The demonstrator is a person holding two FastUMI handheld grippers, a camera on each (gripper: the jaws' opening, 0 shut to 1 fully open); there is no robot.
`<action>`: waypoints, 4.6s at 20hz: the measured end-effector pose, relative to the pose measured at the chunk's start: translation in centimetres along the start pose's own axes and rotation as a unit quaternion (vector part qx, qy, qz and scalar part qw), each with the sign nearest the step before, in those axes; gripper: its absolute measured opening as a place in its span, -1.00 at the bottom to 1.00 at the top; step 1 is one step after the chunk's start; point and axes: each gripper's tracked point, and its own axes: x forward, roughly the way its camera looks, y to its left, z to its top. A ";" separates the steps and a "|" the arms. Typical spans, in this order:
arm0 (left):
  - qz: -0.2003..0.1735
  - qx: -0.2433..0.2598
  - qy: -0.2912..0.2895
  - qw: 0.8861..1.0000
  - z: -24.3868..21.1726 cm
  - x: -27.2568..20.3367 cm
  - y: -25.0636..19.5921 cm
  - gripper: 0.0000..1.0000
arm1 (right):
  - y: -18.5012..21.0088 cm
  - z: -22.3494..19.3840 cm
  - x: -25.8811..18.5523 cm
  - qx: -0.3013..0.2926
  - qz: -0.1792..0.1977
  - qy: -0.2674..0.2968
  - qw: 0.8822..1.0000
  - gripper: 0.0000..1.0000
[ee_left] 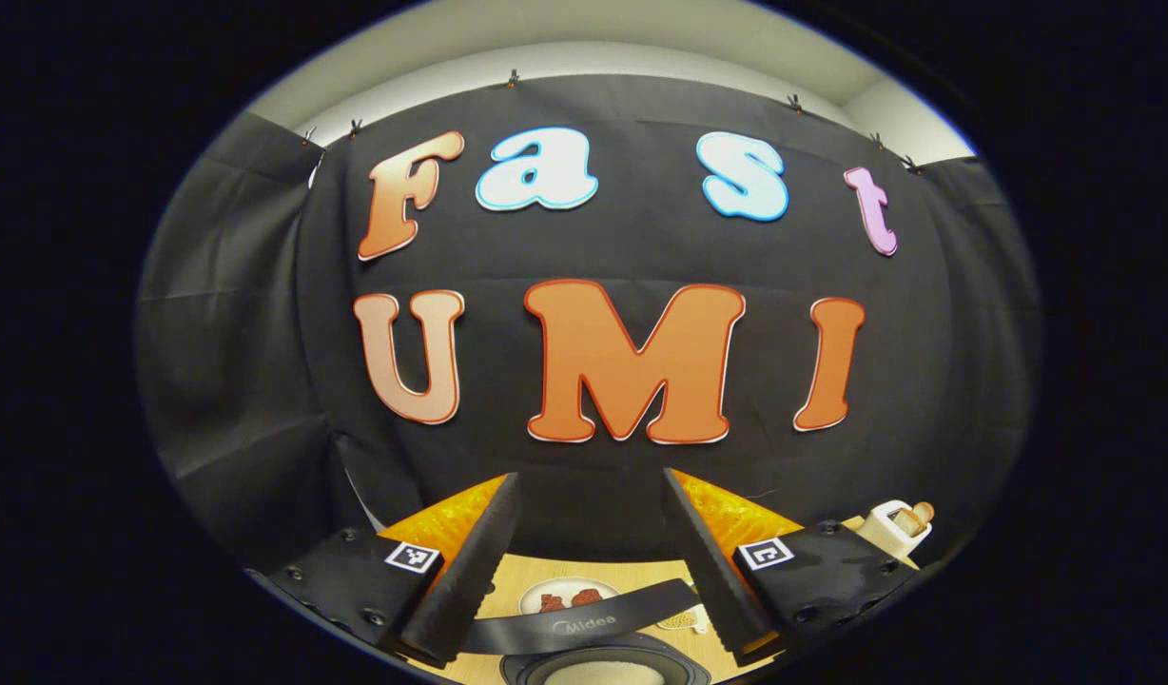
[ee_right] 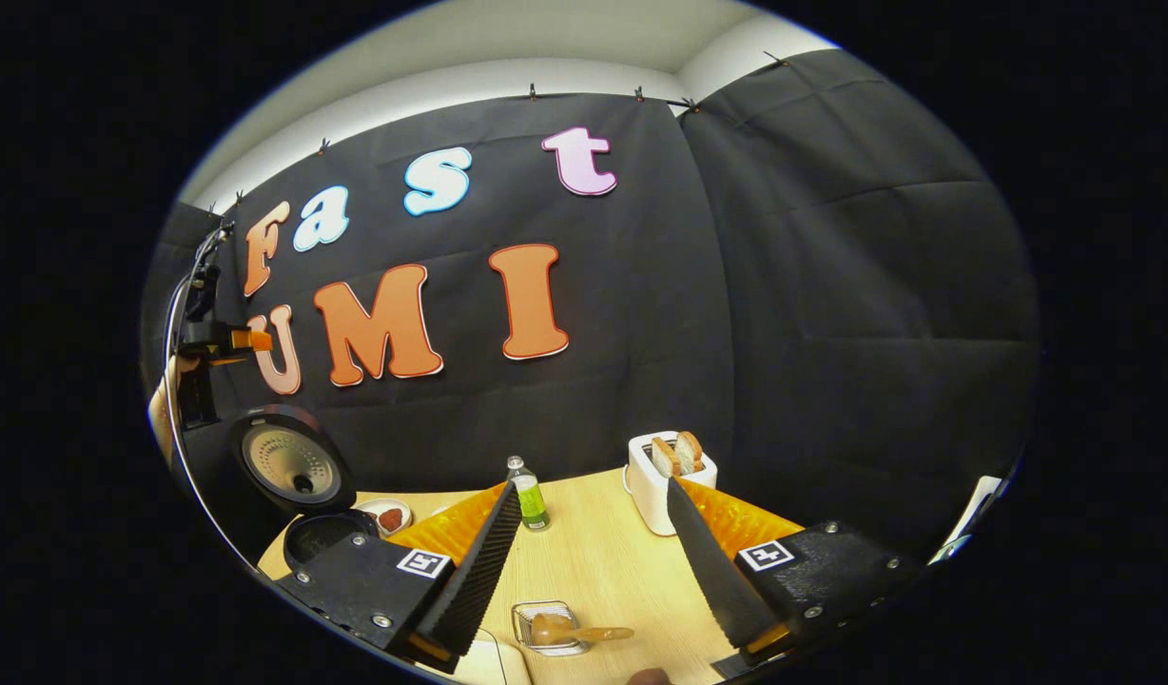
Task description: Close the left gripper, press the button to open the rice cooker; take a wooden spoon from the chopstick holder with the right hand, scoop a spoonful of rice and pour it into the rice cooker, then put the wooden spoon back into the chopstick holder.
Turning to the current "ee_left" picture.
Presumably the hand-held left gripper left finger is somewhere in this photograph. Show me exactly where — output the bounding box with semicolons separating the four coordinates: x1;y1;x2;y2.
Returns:
246;473;523;667

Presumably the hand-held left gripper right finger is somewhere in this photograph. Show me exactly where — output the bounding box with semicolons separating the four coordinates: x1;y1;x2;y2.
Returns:
662;468;918;667

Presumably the black rice cooker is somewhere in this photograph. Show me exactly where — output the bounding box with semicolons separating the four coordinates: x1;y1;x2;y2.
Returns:
456;578;713;685

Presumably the white rice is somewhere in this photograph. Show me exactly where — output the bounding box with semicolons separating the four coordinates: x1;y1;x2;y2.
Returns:
544;659;666;685

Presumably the white divided bean dish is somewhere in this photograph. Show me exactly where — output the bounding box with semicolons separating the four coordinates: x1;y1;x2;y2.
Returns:
655;604;711;636

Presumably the white plate with red food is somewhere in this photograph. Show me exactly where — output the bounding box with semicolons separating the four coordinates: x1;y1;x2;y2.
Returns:
517;577;623;617

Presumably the white toaster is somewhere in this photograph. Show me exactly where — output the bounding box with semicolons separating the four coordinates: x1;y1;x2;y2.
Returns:
855;499;934;562

